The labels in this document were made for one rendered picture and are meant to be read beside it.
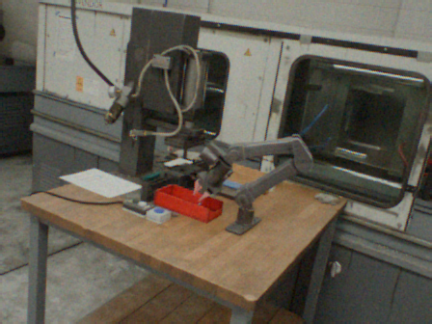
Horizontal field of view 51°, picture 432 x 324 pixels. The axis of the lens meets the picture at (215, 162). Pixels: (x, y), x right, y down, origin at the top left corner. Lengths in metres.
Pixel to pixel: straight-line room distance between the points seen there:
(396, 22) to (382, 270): 2.58
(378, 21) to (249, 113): 2.22
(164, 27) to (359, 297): 1.64
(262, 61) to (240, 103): 0.27
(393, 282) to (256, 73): 1.27
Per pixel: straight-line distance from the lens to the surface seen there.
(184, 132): 1.96
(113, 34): 3.14
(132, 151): 2.11
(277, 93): 2.39
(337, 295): 2.56
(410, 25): 4.41
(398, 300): 2.48
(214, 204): 1.82
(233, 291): 1.35
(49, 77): 3.63
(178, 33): 1.92
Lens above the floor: 1.61
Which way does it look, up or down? 16 degrees down
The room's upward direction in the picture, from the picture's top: 9 degrees clockwise
